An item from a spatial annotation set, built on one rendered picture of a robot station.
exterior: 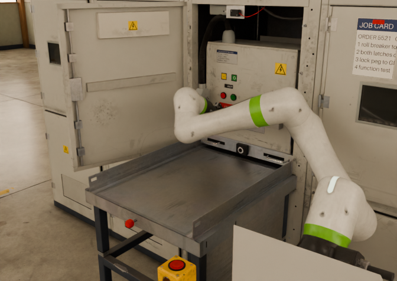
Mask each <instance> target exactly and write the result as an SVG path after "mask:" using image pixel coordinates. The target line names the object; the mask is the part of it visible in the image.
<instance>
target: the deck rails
mask: <svg viewBox="0 0 397 281"><path fill-rule="evenodd" d="M199 149H200V148H198V147H196V142H193V143H182V142H180V141H178V142H176V143H173V144H170V145H168V146H165V147H163V148H161V149H157V150H156V151H153V152H150V153H147V154H145V155H142V156H140V157H137V158H135V159H132V160H130V161H127V162H124V163H122V164H119V165H117V166H114V167H111V168H109V169H106V170H104V171H101V172H98V173H96V174H94V175H91V176H89V177H88V180H89V192H91V193H93V194H97V193H99V192H102V191H104V190H106V189H108V188H111V187H113V186H115V185H118V184H120V183H122V182H125V181H127V180H129V179H131V178H134V177H137V176H138V175H141V174H143V173H146V172H148V171H150V170H152V169H155V168H157V167H159V166H161V165H164V164H167V163H169V162H171V161H173V160H175V159H178V158H180V157H182V156H185V155H187V154H190V153H192V152H194V151H196V150H199ZM291 162H292V161H289V162H288V163H286V164H285V165H283V166H281V167H280V168H278V169H276V170H275V171H274V172H271V173H270V174H268V175H267V176H265V177H263V178H262V179H260V180H259V181H257V182H255V183H254V184H252V185H251V186H249V187H247V188H246V189H244V190H243V191H241V192H239V193H238V194H236V195H234V196H233V197H231V198H229V199H228V200H226V201H225V202H223V203H221V204H220V205H218V206H217V207H215V208H213V209H212V210H210V211H208V212H207V213H205V214H203V215H202V216H200V217H199V218H197V219H195V220H194V221H192V231H191V232H190V233H188V234H186V235H185V236H186V237H188V238H190V239H192V240H196V239H197V238H199V237H200V236H202V235H203V234H204V233H206V232H208V231H209V230H211V229H212V228H213V227H215V226H217V225H218V224H220V223H221V222H222V221H224V220H225V219H227V218H229V217H230V216H231V215H233V214H234V213H236V212H238V211H239V210H241V209H242V208H243V207H245V206H246V205H248V204H249V203H251V202H252V201H254V200H255V199H257V198H258V197H260V196H261V195H263V194H264V193H266V192H267V191H269V190H270V189H272V188H273V187H275V186H276V185H278V184H279V183H281V182H282V181H284V180H285V179H287V178H288V177H290V176H291ZM94 177H96V180H94V181H92V182H91V179H92V178H94ZM198 222H200V224H199V225H197V226H196V227H195V223H198Z"/></svg>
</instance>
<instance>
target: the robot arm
mask: <svg viewBox="0 0 397 281"><path fill-rule="evenodd" d="M174 111H175V122H174V134H175V137H176V138H177V139H178V140H179V141H180V142H182V143H193V142H195V141H198V140H200V139H204V138H206V137H210V136H214V135H218V134H221V133H226V132H232V131H236V130H244V129H256V128H260V127H264V126H271V125H277V124H281V123H283V124H284V126H285V127H286V128H287V129H288V131H289V133H290V135H291V137H292V138H293V140H294V141H295V143H296V144H297V145H298V147H299V148H300V150H301V152H302V153H303V155H304V156H305V158H306V160H307V162H308V164H309V166H310V167H311V169H312V171H313V173H314V175H315V177H316V179H317V182H318V185H317V188H316V191H315V194H314V197H313V200H312V203H311V206H310V209H309V212H308V215H307V218H306V221H305V224H304V232H303V235H302V238H301V240H300V242H299V243H298V244H297V245H296V246H298V247H301V248H303V249H306V250H309V251H313V252H315V253H318V254H321V255H323V256H327V257H330V258H332V259H336V260H339V261H341V262H344V263H347V264H350V265H353V266H356V267H359V268H361V269H365V270H368V271H370V272H373V273H377V274H379V275H381V277H382V279H385V280H388V281H393V279H394V275H395V274H394V273H392V272H389V271H386V270H383V269H380V268H377V267H373V266H371V264H370V262H369V261H367V260H365V257H364V256H363V255H362V254H361V253H360V252H359V251H355V250H352V249H348V246H349V244H350V243H351V241H352V242H361V241H365V240H367V239H369V238H370V237H371V236H372V235H373V234H374V232H375V230H376V227H377V218H376V214H375V212H374V210H373V209H372V208H371V206H370V205H369V204H368V203H367V201H366V197H365V194H364V192H363V190H362V189H361V188H360V187H359V186H358V185H357V184H356V183H354V182H352V181H351V179H350V177H349V176H348V174H347V172H346V171H345V170H344V168H343V166H342V164H341V163H340V161H339V159H338V157H337V155H336V153H335V151H334V149H333V147H332V145H331V143H330V141H329V139H328V136H327V134H326V131H325V129H324V126H323V123H322V121H321V119H320V118H319V117H318V116H317V115H316V114H315V113H314V112H313V111H312V110H311V109H310V107H309V106H308V104H307V102H306V100H305V98H304V96H303V95H302V93H301V92H300V91H299V90H297V89H295V88H293V87H283V88H280V89H276V90H273V91H270V92H267V93H264V94H260V95H258V96H255V97H251V98H248V99H246V100H244V101H242V102H239V103H236V104H233V105H231V106H228V107H225V108H223V107H222V105H221V103H217V102H216V105H215V106H213V104H212V102H210V101H209V100H207V99H205V98H204V97H202V96H200V95H199V94H198V93H197V91H196V90H194V89H193V88H191V87H183V88H180V89H179V90H177V92H176V93H175V95H174Z"/></svg>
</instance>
